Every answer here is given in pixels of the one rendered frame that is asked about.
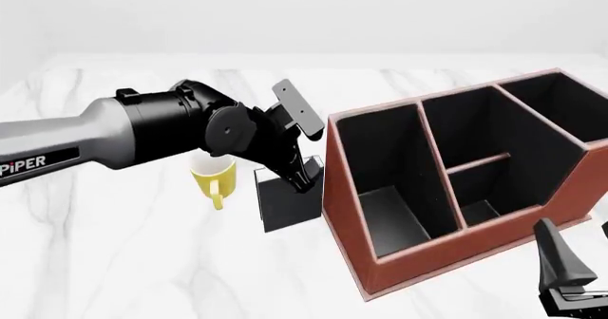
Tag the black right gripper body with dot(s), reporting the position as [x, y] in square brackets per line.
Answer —
[570, 301]

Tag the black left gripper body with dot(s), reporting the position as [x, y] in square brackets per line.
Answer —
[275, 144]

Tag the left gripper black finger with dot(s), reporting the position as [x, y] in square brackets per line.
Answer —
[297, 176]
[311, 174]

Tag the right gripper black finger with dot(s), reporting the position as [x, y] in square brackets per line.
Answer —
[563, 262]
[605, 230]

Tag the black book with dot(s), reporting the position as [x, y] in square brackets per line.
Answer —
[290, 208]

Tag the silver-grey and black left robot arm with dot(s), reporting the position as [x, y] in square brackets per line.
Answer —
[119, 130]

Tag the red-brown desk caddy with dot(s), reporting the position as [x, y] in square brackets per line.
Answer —
[408, 240]

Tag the yellow mug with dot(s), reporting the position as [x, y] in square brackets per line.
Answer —
[216, 176]

